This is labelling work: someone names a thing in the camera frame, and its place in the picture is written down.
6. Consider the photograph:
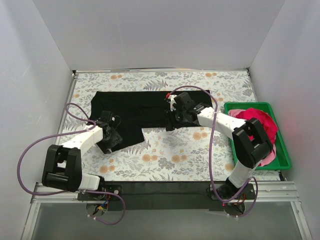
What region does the black t shirt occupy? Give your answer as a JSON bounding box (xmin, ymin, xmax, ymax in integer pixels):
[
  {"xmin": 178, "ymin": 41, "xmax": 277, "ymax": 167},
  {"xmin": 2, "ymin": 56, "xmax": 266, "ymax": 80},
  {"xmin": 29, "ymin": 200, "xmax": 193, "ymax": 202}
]
[{"xmin": 89, "ymin": 89, "xmax": 213, "ymax": 154}]

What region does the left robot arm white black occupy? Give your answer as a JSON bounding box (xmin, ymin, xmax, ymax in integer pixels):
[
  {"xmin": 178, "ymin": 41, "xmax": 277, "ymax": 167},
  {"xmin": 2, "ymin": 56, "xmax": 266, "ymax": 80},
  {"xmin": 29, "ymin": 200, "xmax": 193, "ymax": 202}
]
[{"xmin": 42, "ymin": 110, "xmax": 123, "ymax": 200}]

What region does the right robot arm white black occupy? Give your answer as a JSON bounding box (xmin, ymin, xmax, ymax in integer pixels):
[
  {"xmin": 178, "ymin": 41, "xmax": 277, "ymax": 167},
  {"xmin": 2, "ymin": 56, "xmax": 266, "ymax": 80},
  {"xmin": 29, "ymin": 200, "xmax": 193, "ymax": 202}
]
[{"xmin": 166, "ymin": 91, "xmax": 273, "ymax": 199}]

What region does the floral table mat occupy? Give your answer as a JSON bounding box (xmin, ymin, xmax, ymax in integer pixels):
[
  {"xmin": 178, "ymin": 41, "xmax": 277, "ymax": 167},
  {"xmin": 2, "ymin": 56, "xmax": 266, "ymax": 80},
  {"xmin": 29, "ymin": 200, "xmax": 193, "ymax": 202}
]
[{"xmin": 47, "ymin": 70, "xmax": 260, "ymax": 182}]

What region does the pink t shirt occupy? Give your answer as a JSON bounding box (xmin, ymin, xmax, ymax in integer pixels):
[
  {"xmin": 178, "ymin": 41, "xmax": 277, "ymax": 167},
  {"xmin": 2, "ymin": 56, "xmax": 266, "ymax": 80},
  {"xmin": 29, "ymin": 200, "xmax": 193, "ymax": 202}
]
[{"xmin": 228, "ymin": 108, "xmax": 278, "ymax": 168}]

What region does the green plastic bin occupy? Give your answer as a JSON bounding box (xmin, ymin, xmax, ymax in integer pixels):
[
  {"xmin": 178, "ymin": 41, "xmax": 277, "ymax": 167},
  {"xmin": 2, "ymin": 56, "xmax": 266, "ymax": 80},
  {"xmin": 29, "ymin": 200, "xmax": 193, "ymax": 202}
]
[{"xmin": 224, "ymin": 102, "xmax": 292, "ymax": 171}]

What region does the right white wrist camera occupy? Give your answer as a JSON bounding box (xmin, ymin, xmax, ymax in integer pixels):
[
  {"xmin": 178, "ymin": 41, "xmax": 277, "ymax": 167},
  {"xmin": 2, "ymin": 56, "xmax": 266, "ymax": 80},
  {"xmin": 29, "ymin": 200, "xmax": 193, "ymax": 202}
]
[{"xmin": 166, "ymin": 93, "xmax": 177, "ymax": 112}]

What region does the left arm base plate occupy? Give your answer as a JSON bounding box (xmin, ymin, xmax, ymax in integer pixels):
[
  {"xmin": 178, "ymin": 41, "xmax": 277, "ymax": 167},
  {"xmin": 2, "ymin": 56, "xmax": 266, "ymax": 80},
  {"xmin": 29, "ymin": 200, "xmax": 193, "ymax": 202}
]
[{"xmin": 77, "ymin": 184, "xmax": 123, "ymax": 202}]

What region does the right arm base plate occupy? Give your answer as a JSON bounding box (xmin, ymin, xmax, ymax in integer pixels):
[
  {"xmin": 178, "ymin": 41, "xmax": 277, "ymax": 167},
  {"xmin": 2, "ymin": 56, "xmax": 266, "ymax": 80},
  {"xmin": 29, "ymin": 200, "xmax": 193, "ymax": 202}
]
[{"xmin": 216, "ymin": 182, "xmax": 256, "ymax": 204}]

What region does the aluminium frame rail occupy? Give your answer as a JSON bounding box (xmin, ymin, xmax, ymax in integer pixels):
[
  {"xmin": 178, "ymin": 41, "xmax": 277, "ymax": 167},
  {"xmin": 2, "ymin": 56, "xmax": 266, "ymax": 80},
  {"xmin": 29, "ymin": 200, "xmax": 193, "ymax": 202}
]
[{"xmin": 31, "ymin": 181, "xmax": 300, "ymax": 203}]

